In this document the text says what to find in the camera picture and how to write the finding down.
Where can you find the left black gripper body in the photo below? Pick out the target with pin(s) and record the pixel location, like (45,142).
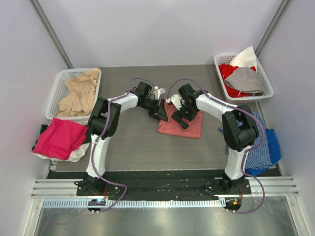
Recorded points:
(155,109)

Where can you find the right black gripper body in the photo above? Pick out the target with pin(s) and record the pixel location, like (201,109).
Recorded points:
(180,117)

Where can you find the salmon pink t shirt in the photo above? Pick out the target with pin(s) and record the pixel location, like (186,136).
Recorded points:
(171,127)

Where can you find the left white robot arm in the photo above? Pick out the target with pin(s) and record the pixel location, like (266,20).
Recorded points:
(103,123)

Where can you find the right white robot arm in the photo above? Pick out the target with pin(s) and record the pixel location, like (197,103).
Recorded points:
(239,128)

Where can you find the red garment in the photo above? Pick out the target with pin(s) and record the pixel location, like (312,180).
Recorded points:
(226,70)

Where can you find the right white plastic basket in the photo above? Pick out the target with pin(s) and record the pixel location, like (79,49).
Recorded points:
(227,58)

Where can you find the white plastic basket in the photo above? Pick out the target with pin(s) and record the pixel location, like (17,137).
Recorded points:
(60,91)
(227,58)

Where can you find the beige t shirt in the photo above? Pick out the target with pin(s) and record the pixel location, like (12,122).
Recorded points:
(82,90)

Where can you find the left white plastic basket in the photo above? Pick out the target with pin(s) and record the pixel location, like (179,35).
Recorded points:
(60,91)

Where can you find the blue checkered shirt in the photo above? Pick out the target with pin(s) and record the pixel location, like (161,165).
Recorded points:
(259,152)

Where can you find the cream white garment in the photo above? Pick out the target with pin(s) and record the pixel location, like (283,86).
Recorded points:
(75,156)

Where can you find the bright blue garment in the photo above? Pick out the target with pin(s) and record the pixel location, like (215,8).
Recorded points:
(273,145)

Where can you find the magenta t shirt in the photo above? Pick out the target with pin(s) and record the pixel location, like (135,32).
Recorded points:
(60,139)

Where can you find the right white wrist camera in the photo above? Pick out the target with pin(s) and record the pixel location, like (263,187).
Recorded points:
(175,100)

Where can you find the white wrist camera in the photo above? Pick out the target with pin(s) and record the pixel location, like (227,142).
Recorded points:
(175,100)
(158,92)

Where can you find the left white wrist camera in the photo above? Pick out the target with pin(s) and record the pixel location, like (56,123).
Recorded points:
(158,92)

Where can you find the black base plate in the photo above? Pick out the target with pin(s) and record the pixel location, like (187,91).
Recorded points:
(171,185)

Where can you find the white slotted cable duct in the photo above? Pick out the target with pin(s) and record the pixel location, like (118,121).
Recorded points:
(78,203)

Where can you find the right corner aluminium post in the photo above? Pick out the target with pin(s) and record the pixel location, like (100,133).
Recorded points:
(281,10)

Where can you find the corner aluminium post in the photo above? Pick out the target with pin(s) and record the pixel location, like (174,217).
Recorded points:
(281,10)
(49,29)

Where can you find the aluminium frame rail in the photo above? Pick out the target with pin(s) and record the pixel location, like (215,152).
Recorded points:
(65,188)

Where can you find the left corner aluminium post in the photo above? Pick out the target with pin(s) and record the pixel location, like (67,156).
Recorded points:
(49,29)

